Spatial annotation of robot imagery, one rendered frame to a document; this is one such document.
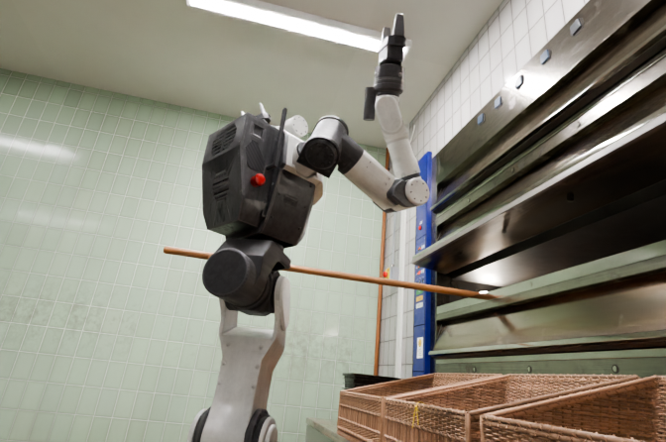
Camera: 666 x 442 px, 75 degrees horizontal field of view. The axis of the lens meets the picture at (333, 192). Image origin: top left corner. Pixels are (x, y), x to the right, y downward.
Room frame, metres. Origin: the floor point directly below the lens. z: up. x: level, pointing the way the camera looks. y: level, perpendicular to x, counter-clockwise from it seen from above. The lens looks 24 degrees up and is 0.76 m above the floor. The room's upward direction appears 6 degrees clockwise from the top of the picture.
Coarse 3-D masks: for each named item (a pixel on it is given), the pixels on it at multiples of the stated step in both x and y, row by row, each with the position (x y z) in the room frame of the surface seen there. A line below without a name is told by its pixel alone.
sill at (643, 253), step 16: (624, 256) 1.15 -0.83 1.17; (640, 256) 1.10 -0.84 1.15; (656, 256) 1.06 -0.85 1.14; (560, 272) 1.40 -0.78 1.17; (576, 272) 1.33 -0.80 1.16; (592, 272) 1.27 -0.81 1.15; (512, 288) 1.66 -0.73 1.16; (528, 288) 1.57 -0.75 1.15; (448, 304) 2.18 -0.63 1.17; (464, 304) 2.03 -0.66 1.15
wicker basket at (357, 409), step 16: (384, 384) 2.19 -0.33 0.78; (400, 384) 2.21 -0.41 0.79; (416, 384) 2.23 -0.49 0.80; (432, 384) 2.24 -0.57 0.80; (448, 384) 2.09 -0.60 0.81; (352, 400) 1.97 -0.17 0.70; (368, 400) 1.77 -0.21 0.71; (384, 400) 1.62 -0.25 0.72; (464, 400) 1.69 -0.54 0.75; (352, 416) 1.95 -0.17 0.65; (368, 416) 1.76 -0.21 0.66; (384, 416) 1.63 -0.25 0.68; (352, 432) 1.93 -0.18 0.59; (368, 432) 1.75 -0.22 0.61
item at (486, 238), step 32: (640, 128) 0.88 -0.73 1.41; (608, 160) 1.01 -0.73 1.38; (640, 160) 0.98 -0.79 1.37; (544, 192) 1.25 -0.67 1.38; (576, 192) 1.20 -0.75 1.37; (608, 192) 1.16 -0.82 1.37; (480, 224) 1.60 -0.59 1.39; (512, 224) 1.52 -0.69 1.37; (544, 224) 1.46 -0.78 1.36; (448, 256) 2.02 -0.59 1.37; (480, 256) 1.92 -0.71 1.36
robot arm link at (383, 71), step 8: (384, 40) 0.97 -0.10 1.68; (392, 40) 0.94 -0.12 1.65; (400, 40) 0.94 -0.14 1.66; (384, 48) 0.98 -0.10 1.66; (392, 48) 0.96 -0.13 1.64; (400, 48) 0.96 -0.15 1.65; (384, 56) 0.99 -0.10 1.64; (392, 56) 0.97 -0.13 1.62; (400, 56) 0.97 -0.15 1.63; (384, 64) 0.98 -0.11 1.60; (392, 64) 0.98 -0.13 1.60; (400, 64) 1.00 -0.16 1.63; (376, 72) 1.01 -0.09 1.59; (384, 72) 0.99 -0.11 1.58; (392, 72) 0.99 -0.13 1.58; (400, 72) 0.99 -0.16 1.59
